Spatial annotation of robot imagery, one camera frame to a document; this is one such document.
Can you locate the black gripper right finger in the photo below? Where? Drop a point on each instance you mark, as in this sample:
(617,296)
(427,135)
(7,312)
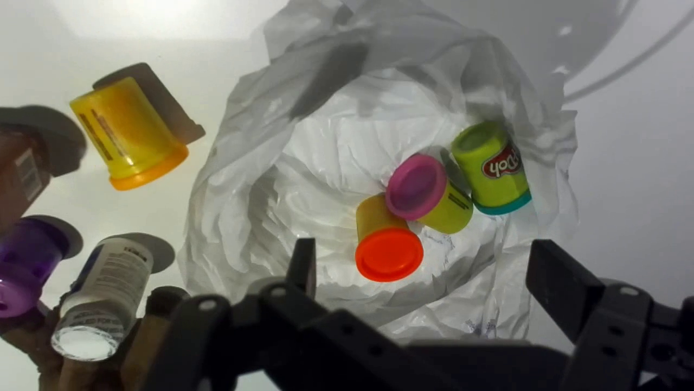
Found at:
(622,338)

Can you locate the white pill bottle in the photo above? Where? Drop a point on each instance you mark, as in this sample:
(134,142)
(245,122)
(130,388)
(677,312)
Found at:
(105,296)

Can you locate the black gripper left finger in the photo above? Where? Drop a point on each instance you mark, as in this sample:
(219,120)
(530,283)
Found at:
(285,333)

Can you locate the brown plush moose toy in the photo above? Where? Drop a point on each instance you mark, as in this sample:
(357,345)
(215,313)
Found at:
(125,370)

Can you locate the green play dough tub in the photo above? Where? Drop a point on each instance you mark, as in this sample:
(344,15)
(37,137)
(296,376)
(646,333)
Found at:
(492,169)

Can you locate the orange toy cup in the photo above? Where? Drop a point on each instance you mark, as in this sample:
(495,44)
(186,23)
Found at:
(386,249)

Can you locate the spice jar with orange lid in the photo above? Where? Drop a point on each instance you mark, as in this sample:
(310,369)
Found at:
(34,146)

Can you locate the pink lidded toy tub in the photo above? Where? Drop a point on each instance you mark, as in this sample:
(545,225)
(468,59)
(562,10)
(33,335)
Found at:
(419,189)

